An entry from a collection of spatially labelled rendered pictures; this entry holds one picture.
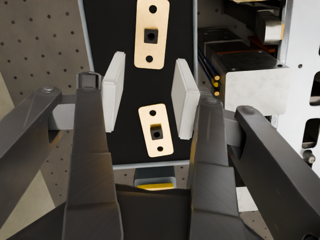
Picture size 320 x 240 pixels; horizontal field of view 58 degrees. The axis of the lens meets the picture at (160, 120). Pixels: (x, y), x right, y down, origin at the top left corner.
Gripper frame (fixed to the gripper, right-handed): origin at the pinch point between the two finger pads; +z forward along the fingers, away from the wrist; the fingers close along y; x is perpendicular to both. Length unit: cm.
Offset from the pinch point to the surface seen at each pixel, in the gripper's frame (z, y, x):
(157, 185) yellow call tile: 19.3, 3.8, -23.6
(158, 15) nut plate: 18.5, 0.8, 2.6
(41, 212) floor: 135, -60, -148
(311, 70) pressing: 34.7, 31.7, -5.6
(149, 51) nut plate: 18.5, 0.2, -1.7
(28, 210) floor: 135, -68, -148
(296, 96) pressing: 34.7, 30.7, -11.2
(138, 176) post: 21.3, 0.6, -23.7
